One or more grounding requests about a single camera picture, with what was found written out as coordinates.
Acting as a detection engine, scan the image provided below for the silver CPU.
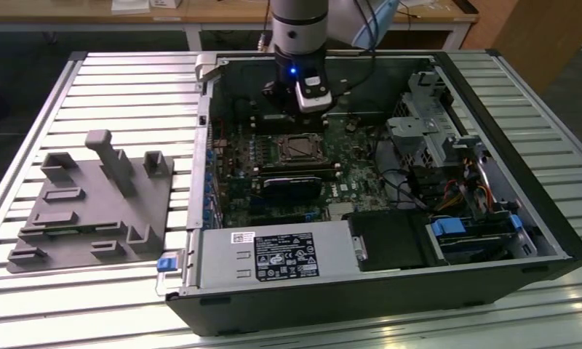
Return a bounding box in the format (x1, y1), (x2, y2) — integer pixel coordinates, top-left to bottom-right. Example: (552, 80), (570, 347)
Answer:
(290, 140), (321, 158)

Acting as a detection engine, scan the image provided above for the CPU socket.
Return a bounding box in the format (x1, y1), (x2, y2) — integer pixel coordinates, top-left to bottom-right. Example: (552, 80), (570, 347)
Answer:
(272, 132), (330, 164)

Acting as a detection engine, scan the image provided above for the black plastic bay cover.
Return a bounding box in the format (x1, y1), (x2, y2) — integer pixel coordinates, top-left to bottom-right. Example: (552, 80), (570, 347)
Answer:
(342, 210), (449, 273)

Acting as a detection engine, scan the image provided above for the black graphics card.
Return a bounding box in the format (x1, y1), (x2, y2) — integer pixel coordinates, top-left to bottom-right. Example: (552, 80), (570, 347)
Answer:
(259, 174), (327, 205)

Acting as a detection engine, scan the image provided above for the silver drive cage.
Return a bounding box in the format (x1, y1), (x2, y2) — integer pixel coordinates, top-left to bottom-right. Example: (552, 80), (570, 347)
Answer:
(385, 71), (492, 172)

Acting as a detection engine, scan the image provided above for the green motherboard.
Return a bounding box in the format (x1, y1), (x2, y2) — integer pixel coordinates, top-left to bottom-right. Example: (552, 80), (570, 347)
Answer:
(208, 116), (402, 230)

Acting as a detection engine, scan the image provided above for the silver chipset heatsink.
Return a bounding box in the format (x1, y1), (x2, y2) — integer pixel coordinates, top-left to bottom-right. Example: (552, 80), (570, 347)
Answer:
(329, 202), (359, 220)

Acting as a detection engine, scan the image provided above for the wooden desk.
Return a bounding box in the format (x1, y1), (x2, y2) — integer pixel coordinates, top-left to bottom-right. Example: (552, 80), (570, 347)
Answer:
(0, 0), (481, 52)

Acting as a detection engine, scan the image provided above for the silver power supply unit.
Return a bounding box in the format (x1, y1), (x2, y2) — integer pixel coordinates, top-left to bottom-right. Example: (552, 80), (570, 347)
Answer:
(194, 228), (363, 289)

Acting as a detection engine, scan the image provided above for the gray parts rack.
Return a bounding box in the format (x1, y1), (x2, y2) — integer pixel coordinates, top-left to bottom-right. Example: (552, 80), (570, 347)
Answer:
(7, 129), (176, 274)

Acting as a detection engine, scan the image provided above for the wooden cabinet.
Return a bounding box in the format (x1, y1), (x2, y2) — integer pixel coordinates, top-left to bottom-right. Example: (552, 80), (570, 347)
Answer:
(458, 0), (582, 95)

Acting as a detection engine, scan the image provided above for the blue disk carrier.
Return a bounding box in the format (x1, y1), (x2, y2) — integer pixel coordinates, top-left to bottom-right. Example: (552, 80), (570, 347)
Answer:
(429, 217), (467, 240)

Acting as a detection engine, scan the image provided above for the blue case latch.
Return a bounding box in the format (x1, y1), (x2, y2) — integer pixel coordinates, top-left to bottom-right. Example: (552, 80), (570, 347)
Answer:
(156, 256), (184, 273)

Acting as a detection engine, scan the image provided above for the green RAM stick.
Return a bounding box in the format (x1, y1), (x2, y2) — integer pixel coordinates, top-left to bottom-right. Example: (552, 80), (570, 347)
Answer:
(43, 226), (101, 236)

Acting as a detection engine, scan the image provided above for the black open PC case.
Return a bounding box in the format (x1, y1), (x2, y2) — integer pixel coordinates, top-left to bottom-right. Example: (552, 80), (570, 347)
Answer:
(164, 49), (582, 337)

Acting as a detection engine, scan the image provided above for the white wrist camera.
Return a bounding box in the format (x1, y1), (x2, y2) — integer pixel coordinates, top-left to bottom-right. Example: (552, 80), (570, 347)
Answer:
(294, 74), (333, 113)

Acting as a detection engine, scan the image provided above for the black cable loop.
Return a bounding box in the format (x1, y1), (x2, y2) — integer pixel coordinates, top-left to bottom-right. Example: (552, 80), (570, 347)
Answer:
(375, 167), (435, 212)

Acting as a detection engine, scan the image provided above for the coloured wire bundle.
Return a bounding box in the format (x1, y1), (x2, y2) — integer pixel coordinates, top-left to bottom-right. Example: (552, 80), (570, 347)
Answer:
(435, 152), (497, 212)

